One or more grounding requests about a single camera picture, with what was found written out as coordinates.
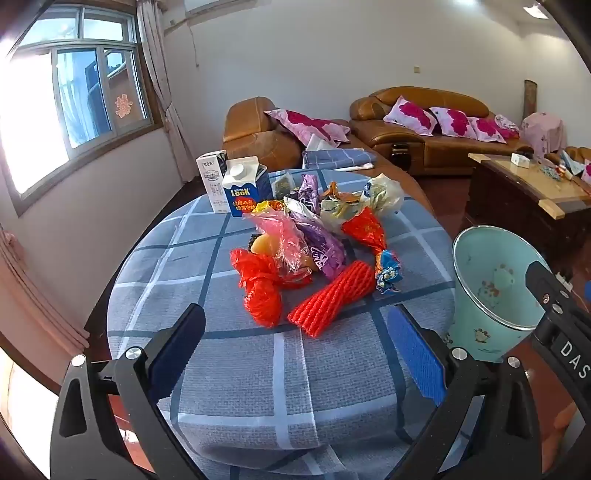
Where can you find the pile of wrapped candies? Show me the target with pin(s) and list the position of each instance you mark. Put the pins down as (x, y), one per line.
(550, 171)

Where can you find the red foam net sleeve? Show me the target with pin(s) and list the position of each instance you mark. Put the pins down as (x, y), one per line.
(332, 300)

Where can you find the red paper window decoration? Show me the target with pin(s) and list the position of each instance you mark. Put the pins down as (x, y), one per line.
(123, 107)

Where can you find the pink cloth cover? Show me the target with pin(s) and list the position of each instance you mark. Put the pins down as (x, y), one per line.
(545, 131)

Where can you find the large purple snack wrapper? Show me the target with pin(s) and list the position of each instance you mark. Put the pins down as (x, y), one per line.
(323, 249)

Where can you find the long brown leather sofa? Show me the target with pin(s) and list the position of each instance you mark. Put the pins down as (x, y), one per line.
(443, 147)

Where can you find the white milk carton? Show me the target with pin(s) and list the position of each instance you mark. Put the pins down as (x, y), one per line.
(210, 180)

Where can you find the folded blue checked sheet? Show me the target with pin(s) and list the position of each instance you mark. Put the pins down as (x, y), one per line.
(339, 158)

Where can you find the clear plastic bag blue print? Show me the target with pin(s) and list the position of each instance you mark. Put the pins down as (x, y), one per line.
(383, 196)

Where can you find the white folded cloth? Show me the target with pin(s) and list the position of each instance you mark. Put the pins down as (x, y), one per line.
(318, 142)

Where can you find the mint green metal bin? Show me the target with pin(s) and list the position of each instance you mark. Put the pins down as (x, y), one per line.
(480, 277)

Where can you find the blue printed candy wrapper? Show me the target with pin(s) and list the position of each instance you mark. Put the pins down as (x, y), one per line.
(388, 272)

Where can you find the white air conditioner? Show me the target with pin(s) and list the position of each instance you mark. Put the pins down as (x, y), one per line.
(207, 5)

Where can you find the light blue cloth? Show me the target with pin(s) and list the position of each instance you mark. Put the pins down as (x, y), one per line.
(572, 164)

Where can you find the white tissue box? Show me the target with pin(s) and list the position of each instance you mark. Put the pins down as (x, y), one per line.
(520, 160)

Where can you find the pink gathered curtain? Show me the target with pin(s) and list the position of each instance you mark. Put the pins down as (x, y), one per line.
(41, 300)

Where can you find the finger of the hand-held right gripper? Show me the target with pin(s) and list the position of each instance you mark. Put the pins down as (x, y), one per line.
(545, 286)

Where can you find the blue drink carton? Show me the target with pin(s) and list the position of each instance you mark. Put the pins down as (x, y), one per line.
(242, 189)

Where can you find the small brown leather sofa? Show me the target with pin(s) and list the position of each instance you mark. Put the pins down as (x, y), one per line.
(575, 152)

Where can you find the brown leather armchair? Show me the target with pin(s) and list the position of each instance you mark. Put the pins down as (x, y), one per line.
(258, 143)

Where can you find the rolled brown mat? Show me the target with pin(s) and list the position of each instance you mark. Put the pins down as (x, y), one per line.
(530, 99)

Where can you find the pink floral pillow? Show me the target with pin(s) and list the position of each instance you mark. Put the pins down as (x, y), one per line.
(491, 129)
(304, 124)
(455, 122)
(411, 115)
(587, 171)

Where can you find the orange snack wrapper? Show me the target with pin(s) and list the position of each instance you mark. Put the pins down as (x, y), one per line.
(339, 191)

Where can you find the pink floral blanket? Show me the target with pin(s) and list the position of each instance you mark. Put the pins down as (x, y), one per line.
(507, 123)

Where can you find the dark snack packet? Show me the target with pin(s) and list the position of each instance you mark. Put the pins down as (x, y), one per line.
(282, 184)

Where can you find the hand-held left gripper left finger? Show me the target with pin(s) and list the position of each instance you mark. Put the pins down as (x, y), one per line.
(178, 355)

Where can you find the small purple snack wrapper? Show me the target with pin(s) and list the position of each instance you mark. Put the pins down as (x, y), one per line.
(308, 194)

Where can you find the red foil wrapper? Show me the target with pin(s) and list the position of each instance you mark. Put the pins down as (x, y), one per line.
(367, 230)

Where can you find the yellow fluffy sponge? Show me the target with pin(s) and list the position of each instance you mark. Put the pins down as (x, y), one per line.
(262, 244)

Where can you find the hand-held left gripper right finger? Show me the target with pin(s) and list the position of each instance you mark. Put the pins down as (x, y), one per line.
(415, 355)

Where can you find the window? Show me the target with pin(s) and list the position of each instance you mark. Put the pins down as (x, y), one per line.
(78, 101)

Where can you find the dark wooden coffee table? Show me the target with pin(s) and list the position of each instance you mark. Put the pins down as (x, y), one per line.
(512, 203)

